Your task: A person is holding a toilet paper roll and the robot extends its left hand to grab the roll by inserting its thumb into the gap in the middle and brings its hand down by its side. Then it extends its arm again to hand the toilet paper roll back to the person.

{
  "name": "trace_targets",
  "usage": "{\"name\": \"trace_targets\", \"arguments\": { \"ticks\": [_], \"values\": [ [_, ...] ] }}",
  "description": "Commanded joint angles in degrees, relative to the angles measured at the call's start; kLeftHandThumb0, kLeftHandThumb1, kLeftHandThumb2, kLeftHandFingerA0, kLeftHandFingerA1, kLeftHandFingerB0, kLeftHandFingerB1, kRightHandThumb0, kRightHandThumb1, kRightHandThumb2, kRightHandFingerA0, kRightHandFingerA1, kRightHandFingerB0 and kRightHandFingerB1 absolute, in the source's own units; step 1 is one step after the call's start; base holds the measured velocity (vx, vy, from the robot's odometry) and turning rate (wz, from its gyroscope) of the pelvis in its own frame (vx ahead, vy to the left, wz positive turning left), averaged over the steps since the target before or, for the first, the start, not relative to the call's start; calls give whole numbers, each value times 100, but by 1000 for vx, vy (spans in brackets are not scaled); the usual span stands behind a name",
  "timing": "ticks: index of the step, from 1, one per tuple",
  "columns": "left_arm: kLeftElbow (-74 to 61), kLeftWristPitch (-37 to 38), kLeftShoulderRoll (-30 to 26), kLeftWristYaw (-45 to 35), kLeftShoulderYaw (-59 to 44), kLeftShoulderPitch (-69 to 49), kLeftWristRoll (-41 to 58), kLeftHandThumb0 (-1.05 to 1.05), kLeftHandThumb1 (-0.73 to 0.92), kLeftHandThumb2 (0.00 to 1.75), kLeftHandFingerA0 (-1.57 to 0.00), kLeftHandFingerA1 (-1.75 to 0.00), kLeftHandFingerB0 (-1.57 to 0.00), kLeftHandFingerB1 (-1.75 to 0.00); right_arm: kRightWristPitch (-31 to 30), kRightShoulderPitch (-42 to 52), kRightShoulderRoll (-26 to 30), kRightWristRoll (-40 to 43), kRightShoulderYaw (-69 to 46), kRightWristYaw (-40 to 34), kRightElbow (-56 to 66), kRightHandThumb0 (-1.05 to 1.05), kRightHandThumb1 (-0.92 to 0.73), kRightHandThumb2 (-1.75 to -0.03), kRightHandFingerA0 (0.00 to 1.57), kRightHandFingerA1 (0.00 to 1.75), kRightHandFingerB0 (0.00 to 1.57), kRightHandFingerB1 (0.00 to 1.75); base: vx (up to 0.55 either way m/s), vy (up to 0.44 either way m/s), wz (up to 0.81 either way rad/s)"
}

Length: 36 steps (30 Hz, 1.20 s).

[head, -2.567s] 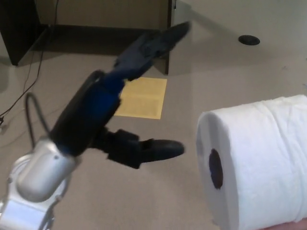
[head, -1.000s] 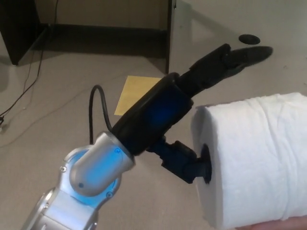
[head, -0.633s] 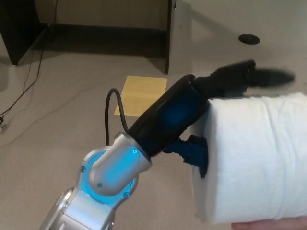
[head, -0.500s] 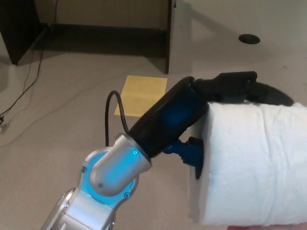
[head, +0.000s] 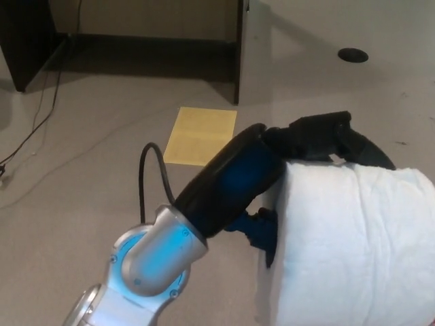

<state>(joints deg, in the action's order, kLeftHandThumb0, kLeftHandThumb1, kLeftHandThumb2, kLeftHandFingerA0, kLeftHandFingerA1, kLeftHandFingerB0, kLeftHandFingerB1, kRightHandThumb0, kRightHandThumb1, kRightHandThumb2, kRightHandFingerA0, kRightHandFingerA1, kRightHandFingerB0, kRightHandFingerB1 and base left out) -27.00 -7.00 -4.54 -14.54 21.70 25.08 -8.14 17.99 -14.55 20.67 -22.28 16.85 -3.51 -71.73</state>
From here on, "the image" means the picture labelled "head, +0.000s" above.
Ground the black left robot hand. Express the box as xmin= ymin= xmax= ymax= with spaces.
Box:
xmin=173 ymin=110 xmax=397 ymax=271

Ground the white toilet paper roll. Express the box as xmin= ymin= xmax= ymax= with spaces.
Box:
xmin=270 ymin=162 xmax=435 ymax=326

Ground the yellow paper sheet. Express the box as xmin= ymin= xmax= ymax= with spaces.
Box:
xmin=162 ymin=106 xmax=238 ymax=167

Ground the black round floor cover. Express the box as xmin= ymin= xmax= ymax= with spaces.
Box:
xmin=337 ymin=48 xmax=369 ymax=63

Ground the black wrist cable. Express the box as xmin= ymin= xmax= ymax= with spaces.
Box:
xmin=138 ymin=142 xmax=178 ymax=225

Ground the thin grey floor cable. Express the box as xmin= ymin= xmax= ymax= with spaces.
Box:
xmin=0 ymin=110 xmax=177 ymax=209

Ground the black power cable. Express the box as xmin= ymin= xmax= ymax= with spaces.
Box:
xmin=0 ymin=0 xmax=84 ymax=168

